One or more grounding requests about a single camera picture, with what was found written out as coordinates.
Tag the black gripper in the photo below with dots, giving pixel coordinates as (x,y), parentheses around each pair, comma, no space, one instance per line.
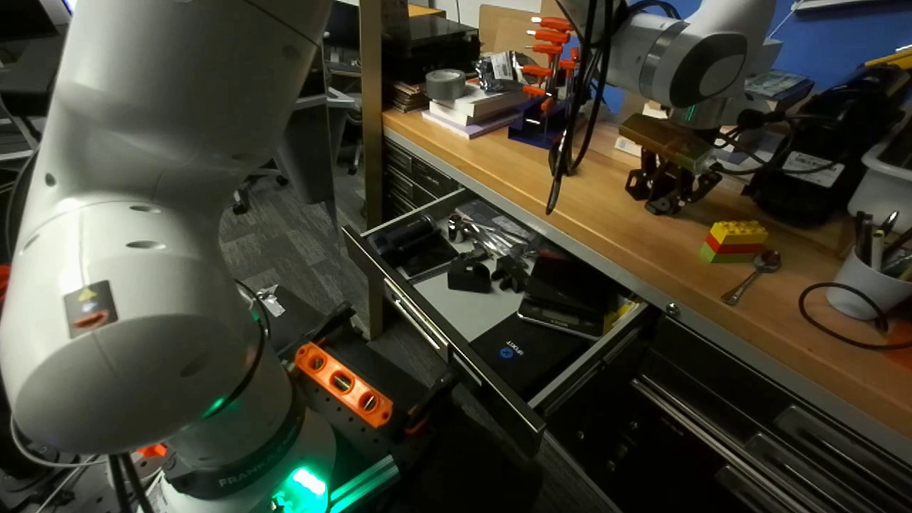
(669,175)

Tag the grey metal tool drawer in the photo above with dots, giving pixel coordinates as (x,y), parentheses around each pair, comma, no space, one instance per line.
(457,315)

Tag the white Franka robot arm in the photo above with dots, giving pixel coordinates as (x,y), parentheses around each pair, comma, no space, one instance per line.
(144,236)

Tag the black closed drawer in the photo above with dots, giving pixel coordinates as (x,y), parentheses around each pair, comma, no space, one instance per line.
(416,161)
(410,189)

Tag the yellow red green Lego stack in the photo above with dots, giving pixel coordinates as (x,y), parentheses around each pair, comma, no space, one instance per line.
(732,241)

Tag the metal spoon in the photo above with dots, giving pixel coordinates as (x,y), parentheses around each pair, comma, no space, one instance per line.
(749,276)

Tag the black label maker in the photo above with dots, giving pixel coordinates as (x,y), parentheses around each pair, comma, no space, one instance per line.
(806,181)

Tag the blue hex key stand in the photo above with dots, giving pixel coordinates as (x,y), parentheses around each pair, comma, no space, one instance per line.
(534,128)

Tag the silver pliers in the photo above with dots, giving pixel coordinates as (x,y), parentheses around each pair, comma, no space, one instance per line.
(494,232)

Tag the black pronged plug adapter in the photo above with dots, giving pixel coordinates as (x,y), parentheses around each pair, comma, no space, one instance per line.
(510,273)

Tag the thick white book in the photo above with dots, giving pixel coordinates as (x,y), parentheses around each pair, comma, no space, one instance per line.
(484,105)

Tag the lavender flat folder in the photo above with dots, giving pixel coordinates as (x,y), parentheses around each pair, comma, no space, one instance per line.
(466,127)

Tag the white plastic bin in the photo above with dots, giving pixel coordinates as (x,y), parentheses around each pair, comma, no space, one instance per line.
(886,175)

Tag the white cup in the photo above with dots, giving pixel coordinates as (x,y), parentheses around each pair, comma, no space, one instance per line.
(865,285)

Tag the black block with square recess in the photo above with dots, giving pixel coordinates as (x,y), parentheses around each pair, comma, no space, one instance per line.
(470,273)

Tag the silver metal tool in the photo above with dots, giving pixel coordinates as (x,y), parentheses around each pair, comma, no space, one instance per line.
(889,229)

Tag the black iFixit tool case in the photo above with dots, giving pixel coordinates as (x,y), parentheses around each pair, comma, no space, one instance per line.
(515,356)

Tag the black electronics box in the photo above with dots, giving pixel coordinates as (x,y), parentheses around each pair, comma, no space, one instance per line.
(431,43)

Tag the grey waste bin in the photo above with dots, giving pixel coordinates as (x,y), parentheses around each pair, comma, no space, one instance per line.
(310,131)

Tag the orange spirit level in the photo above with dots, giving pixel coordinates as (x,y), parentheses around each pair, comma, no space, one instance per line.
(343,383)

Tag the office chair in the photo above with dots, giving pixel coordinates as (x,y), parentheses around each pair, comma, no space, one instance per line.
(256,184)

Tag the white paper tag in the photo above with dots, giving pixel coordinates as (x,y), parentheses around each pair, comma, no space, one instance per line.
(272,299)

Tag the red orange button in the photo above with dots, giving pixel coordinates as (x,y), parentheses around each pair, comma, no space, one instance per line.
(152,449)

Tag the grey duct tape roll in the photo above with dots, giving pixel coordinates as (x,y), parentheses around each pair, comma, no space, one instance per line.
(446,85)

